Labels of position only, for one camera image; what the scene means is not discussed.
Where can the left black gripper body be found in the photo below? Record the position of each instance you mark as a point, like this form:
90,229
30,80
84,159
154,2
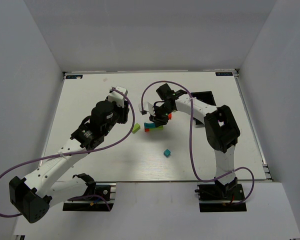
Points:
125,114

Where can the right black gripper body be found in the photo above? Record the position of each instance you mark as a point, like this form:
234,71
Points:
157,118

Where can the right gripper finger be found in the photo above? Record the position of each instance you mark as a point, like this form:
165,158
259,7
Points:
160,122
152,118

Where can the long green block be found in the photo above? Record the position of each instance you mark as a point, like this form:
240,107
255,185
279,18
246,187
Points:
159,128

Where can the teal arch block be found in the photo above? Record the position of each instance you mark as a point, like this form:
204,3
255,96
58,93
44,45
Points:
149,125

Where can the teal cube block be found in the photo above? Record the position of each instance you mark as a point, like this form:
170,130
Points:
167,153

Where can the black plastic bin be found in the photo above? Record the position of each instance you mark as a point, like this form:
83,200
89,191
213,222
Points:
205,97

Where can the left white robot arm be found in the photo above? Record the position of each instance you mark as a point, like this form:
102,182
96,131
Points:
39,190

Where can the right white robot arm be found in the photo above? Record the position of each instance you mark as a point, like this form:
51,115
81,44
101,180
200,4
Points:
221,129

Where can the flat green block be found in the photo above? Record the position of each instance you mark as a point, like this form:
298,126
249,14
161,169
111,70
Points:
136,128

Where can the left blue corner label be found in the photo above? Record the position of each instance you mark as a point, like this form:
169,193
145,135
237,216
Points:
74,76

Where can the blue corner label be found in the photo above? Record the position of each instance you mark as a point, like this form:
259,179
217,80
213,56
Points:
223,74
74,76

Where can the right blue corner label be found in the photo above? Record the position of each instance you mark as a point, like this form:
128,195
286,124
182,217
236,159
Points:
223,74

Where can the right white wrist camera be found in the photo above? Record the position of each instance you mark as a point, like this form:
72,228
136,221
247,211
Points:
146,108

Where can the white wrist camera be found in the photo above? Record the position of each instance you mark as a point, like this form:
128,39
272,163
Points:
117,96
146,108

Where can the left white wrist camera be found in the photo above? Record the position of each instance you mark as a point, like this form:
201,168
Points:
117,96

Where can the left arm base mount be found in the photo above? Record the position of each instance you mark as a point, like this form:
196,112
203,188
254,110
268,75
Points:
100,199

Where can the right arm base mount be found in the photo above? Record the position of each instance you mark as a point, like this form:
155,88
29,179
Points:
212,200

